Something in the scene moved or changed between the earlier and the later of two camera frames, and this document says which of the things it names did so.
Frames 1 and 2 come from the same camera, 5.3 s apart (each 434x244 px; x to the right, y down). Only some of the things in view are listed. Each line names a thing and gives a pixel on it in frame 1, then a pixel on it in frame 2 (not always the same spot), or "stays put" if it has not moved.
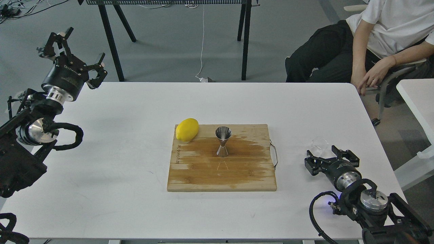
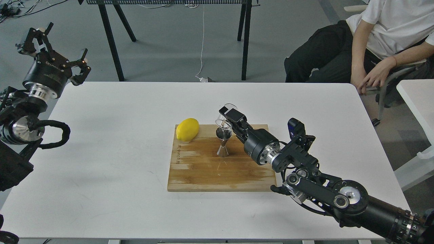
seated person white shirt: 362,49 stays put
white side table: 418,95 stays put
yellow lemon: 186,129 stays put
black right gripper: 342,174 -> 259,145
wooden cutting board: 195,166 stays put
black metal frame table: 115,4 stays put
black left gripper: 64,81 -> 49,73
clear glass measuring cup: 318,143 -> 222,122
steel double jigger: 223,133 stays put
